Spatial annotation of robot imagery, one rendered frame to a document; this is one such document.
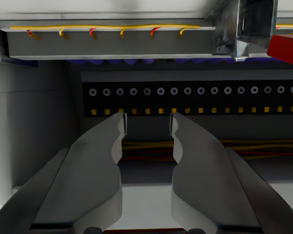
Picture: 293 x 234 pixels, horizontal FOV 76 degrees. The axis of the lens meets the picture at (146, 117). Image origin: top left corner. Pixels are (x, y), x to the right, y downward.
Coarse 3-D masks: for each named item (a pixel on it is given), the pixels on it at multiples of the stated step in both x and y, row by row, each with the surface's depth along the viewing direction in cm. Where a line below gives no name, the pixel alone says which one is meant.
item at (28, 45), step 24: (168, 24) 12; (288, 24) 12; (24, 48) 14; (48, 48) 14; (72, 48) 14; (96, 48) 14; (120, 48) 14; (144, 48) 14; (168, 48) 14; (192, 48) 14; (264, 48) 14
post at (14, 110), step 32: (64, 64) 29; (0, 96) 16; (32, 96) 21; (64, 96) 29; (0, 128) 16; (32, 128) 21; (64, 128) 29; (0, 160) 16; (32, 160) 21; (0, 192) 16
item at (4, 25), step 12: (0, 24) 13; (12, 24) 13; (24, 24) 13; (36, 24) 13; (48, 24) 13; (60, 24) 13; (72, 24) 13; (84, 24) 13; (96, 24) 13; (108, 24) 13; (120, 24) 13; (132, 24) 13; (144, 24) 13; (192, 24) 13; (204, 24) 13
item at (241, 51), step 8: (248, 32) 10; (256, 32) 10; (240, 40) 10; (248, 40) 9; (256, 40) 9; (264, 40) 8; (272, 40) 7; (280, 40) 7; (288, 40) 7; (240, 48) 11; (248, 48) 11; (272, 48) 7; (280, 48) 7; (288, 48) 7; (240, 56) 11; (248, 56) 11; (272, 56) 8; (280, 56) 7; (288, 56) 7
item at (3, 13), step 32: (0, 0) 10; (32, 0) 10; (64, 0) 10; (96, 0) 10; (128, 0) 10; (160, 0) 10; (192, 0) 10; (288, 0) 11; (0, 32) 13; (0, 64) 16; (32, 64) 17
